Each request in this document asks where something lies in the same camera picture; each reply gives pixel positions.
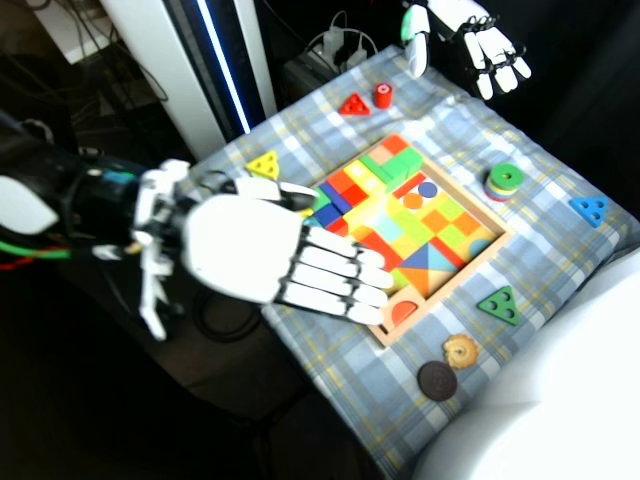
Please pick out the blue plaid cloth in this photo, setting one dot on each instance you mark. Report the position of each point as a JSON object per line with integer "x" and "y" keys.
{"x": 450, "y": 125}

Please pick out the yellow triangle block with holes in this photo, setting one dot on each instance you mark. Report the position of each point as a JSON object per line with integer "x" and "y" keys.
{"x": 257, "y": 167}

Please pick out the green triangle block with holes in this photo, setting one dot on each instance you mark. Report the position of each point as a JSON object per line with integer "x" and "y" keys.
{"x": 487, "y": 304}

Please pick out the white power adapter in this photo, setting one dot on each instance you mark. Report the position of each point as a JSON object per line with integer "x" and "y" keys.
{"x": 332, "y": 42}
{"x": 358, "y": 53}

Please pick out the blue triangle block with holes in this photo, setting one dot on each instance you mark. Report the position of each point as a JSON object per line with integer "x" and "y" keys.
{"x": 582, "y": 206}

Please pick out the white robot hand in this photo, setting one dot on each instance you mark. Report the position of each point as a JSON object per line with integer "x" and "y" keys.
{"x": 480, "y": 15}
{"x": 240, "y": 245}

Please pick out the tan flower cookie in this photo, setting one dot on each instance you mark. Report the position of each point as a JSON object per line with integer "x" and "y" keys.
{"x": 460, "y": 352}

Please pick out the wooden block tray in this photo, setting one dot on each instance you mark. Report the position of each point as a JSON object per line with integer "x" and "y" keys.
{"x": 440, "y": 225}

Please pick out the white column with blue light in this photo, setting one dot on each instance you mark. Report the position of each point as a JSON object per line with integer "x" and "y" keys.
{"x": 165, "y": 65}

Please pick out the black power box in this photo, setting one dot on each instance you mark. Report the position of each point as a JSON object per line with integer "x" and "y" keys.
{"x": 310, "y": 75}

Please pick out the red triangle block with holes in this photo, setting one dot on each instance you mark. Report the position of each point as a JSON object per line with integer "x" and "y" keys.
{"x": 350, "y": 111}

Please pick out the dark chocolate cookie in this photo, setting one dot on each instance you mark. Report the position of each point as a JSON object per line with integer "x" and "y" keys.
{"x": 437, "y": 381}

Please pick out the red cylinder block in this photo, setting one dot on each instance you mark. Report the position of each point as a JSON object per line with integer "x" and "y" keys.
{"x": 383, "y": 100}

